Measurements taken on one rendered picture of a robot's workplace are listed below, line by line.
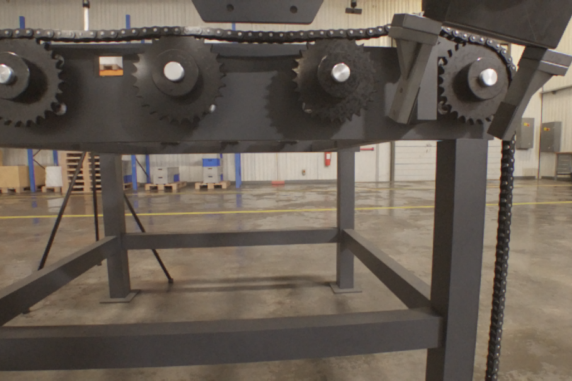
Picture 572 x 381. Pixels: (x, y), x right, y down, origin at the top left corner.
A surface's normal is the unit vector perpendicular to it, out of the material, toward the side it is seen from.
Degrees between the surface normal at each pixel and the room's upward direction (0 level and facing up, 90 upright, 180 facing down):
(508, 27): 113
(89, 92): 90
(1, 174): 90
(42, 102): 90
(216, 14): 90
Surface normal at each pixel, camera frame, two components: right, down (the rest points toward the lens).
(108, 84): 0.09, 0.10
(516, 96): -0.98, -0.10
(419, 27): 0.09, 0.48
